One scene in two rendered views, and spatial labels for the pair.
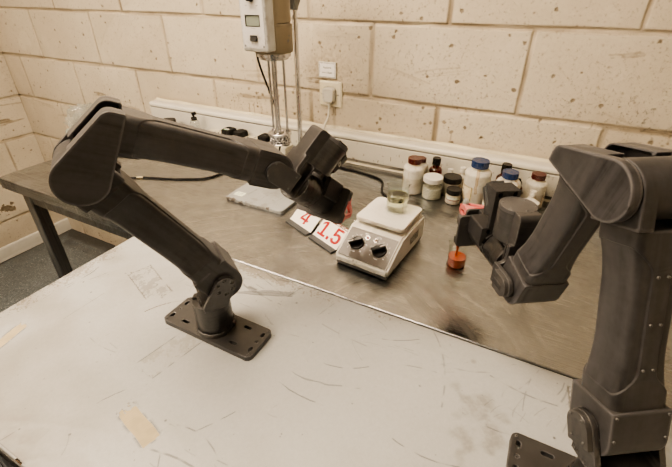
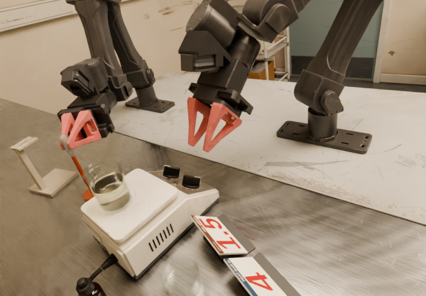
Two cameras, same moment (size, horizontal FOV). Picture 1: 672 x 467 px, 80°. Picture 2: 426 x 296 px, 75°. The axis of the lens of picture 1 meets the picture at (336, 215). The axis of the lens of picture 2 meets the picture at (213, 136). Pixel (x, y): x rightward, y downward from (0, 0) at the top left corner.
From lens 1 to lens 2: 1.12 m
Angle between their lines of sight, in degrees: 118
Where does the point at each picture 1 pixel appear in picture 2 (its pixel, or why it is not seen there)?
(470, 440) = (179, 111)
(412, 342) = (182, 139)
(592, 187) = not seen: outside the picture
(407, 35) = not seen: outside the picture
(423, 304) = (158, 161)
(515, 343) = (122, 142)
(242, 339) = (295, 127)
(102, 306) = not seen: outside the picture
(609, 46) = not seen: outside the picture
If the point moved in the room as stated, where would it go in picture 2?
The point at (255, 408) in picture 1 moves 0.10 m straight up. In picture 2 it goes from (276, 109) to (274, 77)
